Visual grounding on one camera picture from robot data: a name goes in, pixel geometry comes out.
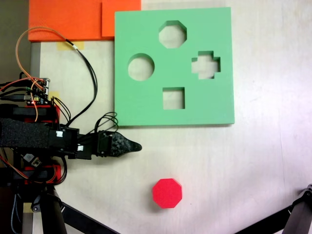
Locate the orange flat block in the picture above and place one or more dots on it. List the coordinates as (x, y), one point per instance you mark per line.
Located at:
(61, 19)

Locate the controller circuit board green terminal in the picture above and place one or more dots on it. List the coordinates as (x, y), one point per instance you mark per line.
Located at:
(36, 93)

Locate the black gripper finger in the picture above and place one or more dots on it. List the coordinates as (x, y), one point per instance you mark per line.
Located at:
(122, 151)
(122, 141)

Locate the black power circuit board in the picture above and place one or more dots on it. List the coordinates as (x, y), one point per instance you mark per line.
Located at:
(30, 158)

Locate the red printed base bracket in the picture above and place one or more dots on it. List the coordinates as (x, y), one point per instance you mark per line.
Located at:
(57, 173)
(57, 113)

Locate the green shape sorter board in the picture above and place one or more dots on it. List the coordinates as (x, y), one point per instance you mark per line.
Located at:
(146, 109)

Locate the small yellow tape piece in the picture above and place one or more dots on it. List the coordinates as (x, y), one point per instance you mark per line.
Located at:
(26, 207)
(55, 95)

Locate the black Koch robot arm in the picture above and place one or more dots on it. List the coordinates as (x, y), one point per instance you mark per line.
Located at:
(24, 134)

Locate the black table clamp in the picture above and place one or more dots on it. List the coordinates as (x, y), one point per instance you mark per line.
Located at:
(22, 111)
(29, 175)

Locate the red octagonal pillar block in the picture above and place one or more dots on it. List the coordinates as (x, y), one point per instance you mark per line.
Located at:
(167, 193)

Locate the wide yellow tape strip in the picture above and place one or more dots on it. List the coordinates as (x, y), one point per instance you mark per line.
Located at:
(62, 46)

